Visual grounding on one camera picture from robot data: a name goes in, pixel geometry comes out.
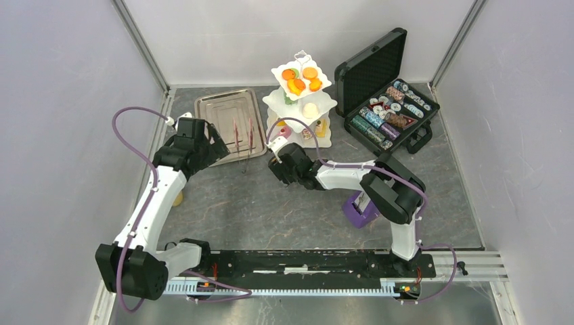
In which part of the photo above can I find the white sprinkle cake slice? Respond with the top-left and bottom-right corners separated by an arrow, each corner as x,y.
302,129 -> 315,141

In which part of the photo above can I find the pink layered cake slice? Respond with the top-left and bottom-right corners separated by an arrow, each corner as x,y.
278,126 -> 292,139

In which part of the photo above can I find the yellow rectangular cake slice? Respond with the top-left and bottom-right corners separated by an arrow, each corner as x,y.
314,118 -> 328,138

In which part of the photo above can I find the cream yellow-handled mug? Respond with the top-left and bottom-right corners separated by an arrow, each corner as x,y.
172,192 -> 183,207

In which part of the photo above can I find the cream round cake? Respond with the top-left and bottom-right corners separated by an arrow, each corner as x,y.
302,103 -> 319,118

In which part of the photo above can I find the green swirl roll cake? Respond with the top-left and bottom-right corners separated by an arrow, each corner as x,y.
284,94 -> 297,105

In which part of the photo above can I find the orange fish cookie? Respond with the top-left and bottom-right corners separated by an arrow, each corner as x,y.
309,78 -> 323,92
288,79 -> 302,95

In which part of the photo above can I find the orange macaron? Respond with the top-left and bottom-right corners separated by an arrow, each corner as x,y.
302,67 -> 318,80
293,79 -> 306,91
281,68 -> 295,81

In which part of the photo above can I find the white three-tier cake stand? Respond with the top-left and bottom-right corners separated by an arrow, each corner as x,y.
263,50 -> 337,148

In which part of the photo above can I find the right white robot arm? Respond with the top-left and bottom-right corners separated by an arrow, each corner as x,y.
268,137 -> 426,276

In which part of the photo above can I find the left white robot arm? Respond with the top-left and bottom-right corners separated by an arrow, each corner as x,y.
95,117 -> 229,301

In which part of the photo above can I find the silver metal tray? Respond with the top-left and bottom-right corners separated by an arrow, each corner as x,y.
194,88 -> 267,166

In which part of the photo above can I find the purple card shuffler box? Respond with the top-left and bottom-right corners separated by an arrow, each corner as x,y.
342,192 -> 380,229

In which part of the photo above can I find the green poker chip stack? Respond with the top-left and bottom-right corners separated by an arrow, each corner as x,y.
351,116 -> 385,146

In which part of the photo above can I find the light blue chip stack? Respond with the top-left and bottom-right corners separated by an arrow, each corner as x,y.
359,107 -> 385,129

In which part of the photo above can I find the small grey-blue chip stack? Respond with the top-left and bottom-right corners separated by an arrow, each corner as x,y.
382,140 -> 393,150

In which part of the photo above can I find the purple poker chip stack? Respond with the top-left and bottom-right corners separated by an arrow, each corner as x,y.
380,123 -> 400,141

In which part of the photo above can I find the black poker chip case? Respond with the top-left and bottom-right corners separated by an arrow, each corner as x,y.
334,28 -> 440,156

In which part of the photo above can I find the brown poker chip stack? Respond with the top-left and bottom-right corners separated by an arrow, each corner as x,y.
385,113 -> 411,129

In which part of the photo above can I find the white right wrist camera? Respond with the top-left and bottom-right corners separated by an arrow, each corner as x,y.
265,136 -> 289,163

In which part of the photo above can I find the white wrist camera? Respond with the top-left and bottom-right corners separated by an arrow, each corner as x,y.
265,136 -> 289,163
165,112 -> 193,129

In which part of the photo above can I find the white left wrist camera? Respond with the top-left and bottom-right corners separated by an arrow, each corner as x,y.
165,112 -> 193,129

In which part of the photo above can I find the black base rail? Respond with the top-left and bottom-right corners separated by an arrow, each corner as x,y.
193,249 -> 437,290

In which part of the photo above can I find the aluminium cable duct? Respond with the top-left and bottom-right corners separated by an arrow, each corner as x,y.
164,278 -> 420,298

